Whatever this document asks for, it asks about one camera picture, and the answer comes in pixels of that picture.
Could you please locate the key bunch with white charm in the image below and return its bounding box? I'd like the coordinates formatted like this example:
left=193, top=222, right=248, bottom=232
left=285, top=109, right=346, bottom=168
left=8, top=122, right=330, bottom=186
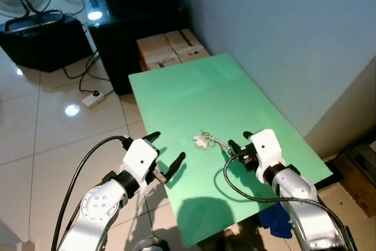
left=193, top=130, right=231, bottom=152

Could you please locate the green table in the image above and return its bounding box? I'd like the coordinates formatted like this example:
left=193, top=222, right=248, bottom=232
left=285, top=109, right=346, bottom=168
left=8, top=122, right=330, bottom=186
left=128, top=53, right=333, bottom=248

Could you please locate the blue cloth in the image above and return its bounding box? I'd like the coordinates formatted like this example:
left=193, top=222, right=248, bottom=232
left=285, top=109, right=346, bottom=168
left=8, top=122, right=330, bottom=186
left=258, top=204, right=293, bottom=239

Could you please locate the white power strip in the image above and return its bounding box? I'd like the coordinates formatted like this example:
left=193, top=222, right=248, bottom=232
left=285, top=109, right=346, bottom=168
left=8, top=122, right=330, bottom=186
left=81, top=91, right=108, bottom=109

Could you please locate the robot left leg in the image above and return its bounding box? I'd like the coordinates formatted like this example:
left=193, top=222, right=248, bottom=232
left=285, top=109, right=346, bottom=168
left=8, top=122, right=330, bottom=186
left=132, top=236, right=171, bottom=251

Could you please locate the black cabinet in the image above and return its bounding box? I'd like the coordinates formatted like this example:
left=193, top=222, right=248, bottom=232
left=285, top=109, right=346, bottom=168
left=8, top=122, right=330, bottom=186
left=88, top=0, right=192, bottom=96

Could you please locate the black speaker box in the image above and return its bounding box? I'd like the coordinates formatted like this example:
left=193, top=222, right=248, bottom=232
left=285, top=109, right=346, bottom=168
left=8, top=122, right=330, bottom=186
left=0, top=13, right=93, bottom=73

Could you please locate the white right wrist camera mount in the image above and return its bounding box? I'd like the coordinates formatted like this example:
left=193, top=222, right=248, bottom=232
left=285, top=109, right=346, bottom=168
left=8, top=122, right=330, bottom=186
left=248, top=129, right=287, bottom=172

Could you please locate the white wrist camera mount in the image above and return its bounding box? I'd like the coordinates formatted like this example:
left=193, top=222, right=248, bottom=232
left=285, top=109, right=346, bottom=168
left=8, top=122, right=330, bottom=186
left=120, top=139, right=159, bottom=192
left=248, top=129, right=287, bottom=172

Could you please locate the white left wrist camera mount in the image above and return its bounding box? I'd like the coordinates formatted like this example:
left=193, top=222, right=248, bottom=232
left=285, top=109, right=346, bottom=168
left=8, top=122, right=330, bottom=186
left=120, top=139, right=159, bottom=192

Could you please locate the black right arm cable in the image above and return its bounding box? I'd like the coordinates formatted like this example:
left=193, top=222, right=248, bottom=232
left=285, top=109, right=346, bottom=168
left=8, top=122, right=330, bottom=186
left=223, top=152, right=353, bottom=251

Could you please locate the black power cable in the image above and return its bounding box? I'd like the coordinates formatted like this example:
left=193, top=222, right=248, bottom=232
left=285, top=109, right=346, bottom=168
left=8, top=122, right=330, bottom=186
left=62, top=51, right=115, bottom=96

